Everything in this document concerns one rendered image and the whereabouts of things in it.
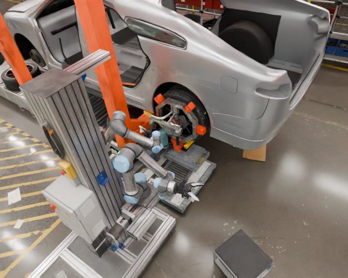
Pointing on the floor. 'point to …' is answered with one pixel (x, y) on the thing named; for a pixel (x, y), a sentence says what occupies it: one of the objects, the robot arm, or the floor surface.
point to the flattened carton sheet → (258, 155)
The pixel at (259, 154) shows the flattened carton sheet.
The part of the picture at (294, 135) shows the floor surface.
